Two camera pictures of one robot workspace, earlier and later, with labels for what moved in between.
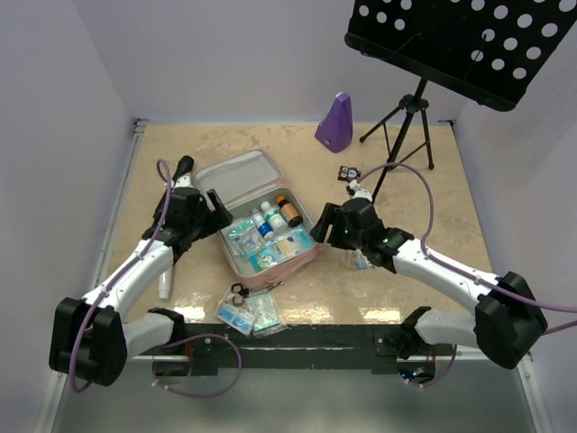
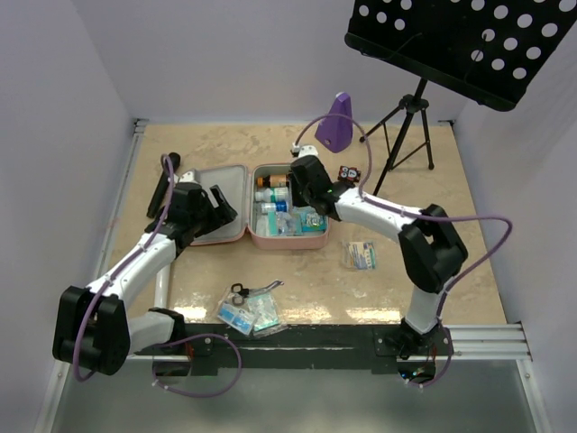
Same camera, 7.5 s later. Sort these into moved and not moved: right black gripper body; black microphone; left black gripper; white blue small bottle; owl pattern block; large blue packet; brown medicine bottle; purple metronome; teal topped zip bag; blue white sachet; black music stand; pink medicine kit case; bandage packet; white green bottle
Moved: white green bottle; right black gripper body; black microphone; brown medicine bottle; white blue small bottle; large blue packet; teal topped zip bag; pink medicine kit case
Not moved: purple metronome; owl pattern block; blue white sachet; black music stand; bandage packet; left black gripper
